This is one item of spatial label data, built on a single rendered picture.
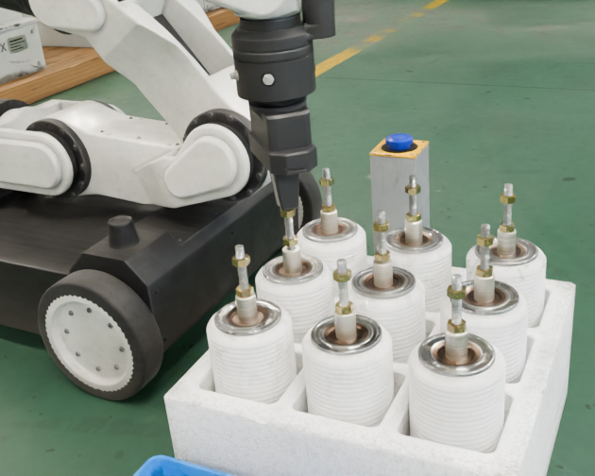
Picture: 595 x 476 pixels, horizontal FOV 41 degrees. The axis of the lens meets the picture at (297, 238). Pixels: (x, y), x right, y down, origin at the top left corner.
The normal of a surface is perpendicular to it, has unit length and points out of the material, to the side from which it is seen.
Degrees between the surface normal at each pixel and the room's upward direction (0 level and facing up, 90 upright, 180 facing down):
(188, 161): 90
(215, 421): 90
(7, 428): 0
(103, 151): 90
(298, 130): 90
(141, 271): 46
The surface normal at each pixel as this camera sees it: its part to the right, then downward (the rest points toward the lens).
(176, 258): 0.58, -0.53
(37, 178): -0.46, 0.41
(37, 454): -0.08, -0.90
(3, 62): 0.89, 0.13
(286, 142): 0.31, 0.39
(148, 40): -0.18, 0.72
